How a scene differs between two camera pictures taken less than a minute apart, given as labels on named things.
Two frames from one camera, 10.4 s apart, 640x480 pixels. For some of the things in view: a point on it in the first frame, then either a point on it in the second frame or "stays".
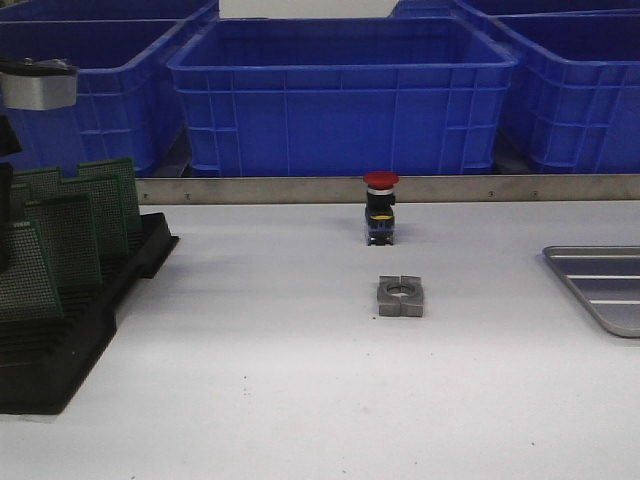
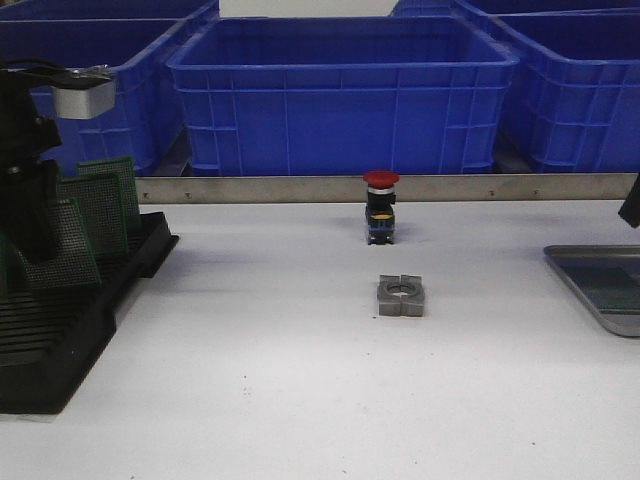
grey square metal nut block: x=400 y=296 stays
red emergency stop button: x=380 y=217 stays
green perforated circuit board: x=27 y=288 to x=612 y=283
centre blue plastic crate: x=343 y=97 stays
